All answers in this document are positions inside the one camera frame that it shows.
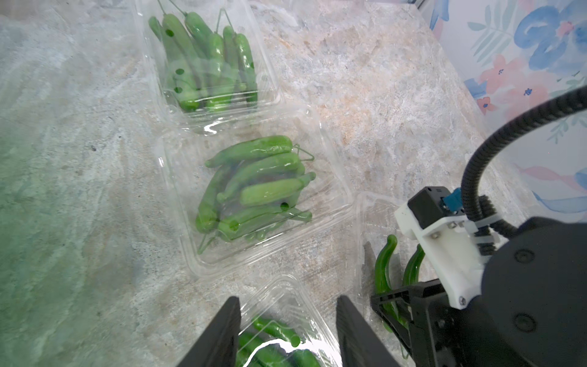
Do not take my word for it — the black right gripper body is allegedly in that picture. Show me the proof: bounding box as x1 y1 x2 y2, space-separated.
410 218 586 366

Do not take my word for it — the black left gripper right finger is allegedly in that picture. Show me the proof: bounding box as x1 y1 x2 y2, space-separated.
336 295 400 367

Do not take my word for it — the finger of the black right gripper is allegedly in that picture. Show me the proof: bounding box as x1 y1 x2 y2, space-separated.
371 279 445 358

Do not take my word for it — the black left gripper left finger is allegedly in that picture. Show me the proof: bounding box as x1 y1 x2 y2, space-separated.
177 296 242 367

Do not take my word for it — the clear pepper container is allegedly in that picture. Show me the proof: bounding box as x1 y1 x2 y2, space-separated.
235 275 342 366
352 191 441 359
156 108 353 279
131 1 283 128

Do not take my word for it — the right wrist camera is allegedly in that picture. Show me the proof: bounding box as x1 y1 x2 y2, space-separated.
394 187 501 310

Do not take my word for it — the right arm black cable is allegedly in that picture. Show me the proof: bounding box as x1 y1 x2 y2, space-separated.
460 86 587 255

